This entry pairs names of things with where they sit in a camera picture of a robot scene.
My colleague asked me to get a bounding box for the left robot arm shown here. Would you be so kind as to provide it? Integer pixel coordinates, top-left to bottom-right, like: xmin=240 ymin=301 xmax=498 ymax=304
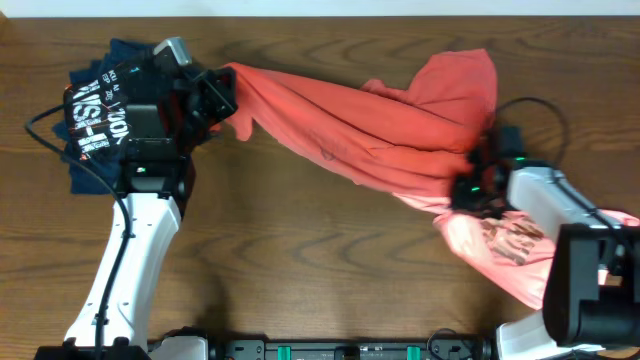
xmin=36 ymin=65 xmax=237 ymax=359

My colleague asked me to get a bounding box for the red-orange t-shirt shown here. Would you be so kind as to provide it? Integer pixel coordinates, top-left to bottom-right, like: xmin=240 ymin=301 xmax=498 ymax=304
xmin=226 ymin=49 xmax=497 ymax=206

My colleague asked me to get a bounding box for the pink t-shirt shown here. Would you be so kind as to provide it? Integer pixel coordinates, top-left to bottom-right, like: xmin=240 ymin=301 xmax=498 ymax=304
xmin=433 ymin=208 xmax=640 ymax=311

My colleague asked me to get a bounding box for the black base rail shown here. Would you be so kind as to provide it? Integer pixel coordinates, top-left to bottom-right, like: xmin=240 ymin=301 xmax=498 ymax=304
xmin=149 ymin=339 xmax=501 ymax=360

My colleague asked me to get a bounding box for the navy folded t-shirt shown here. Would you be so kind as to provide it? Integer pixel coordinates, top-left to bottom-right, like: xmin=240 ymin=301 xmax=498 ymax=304
xmin=52 ymin=38 xmax=154 ymax=195

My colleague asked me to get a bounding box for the left black cable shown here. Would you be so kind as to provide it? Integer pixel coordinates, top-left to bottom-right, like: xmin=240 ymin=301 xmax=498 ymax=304
xmin=24 ymin=103 xmax=135 ymax=360

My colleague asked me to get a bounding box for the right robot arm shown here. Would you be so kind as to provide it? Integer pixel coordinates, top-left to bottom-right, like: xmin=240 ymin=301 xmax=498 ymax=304
xmin=452 ymin=126 xmax=639 ymax=359

